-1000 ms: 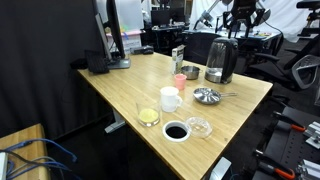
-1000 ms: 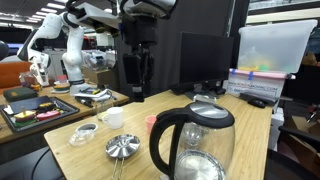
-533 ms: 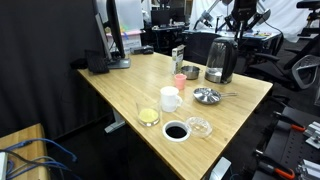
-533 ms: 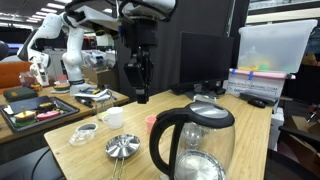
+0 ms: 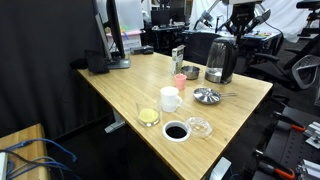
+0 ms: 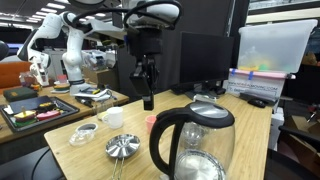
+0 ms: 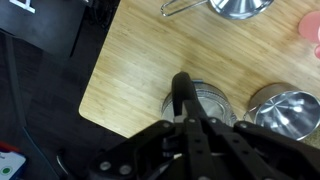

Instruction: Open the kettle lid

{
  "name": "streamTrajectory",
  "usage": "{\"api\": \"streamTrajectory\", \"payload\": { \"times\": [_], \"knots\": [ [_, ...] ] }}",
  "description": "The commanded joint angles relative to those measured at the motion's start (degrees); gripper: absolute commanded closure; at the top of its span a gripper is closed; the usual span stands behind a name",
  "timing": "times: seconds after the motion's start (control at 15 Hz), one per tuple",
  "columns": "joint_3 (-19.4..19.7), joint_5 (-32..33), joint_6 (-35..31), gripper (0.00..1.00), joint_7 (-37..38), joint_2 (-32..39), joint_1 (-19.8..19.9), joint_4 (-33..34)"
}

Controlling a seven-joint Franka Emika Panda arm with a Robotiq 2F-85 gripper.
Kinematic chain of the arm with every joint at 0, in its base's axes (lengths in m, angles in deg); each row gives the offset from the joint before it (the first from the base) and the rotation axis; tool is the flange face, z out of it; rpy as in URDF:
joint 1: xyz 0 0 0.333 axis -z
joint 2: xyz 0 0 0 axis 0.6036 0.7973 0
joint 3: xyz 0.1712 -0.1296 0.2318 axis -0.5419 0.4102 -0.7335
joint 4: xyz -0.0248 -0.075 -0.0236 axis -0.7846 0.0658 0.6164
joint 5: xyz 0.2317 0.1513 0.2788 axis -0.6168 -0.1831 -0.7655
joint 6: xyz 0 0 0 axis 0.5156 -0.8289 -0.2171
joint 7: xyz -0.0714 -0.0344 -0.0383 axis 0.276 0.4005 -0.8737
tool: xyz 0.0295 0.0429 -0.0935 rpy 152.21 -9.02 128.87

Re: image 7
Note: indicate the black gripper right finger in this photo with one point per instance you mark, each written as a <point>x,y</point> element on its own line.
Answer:
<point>266,153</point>

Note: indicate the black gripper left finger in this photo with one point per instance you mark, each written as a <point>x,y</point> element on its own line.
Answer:
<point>140,150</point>

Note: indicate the steel cup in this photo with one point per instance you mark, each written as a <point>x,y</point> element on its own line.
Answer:
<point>290,113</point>

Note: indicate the white card green dot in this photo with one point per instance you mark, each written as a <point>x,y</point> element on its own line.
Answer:
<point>10,165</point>

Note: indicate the pink cup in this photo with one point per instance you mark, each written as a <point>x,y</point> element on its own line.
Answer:
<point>310,26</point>

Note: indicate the metal strainer bowl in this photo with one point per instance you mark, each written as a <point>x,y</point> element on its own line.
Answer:
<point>240,7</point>

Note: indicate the black box white logo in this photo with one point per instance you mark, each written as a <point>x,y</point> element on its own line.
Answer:
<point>46,23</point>

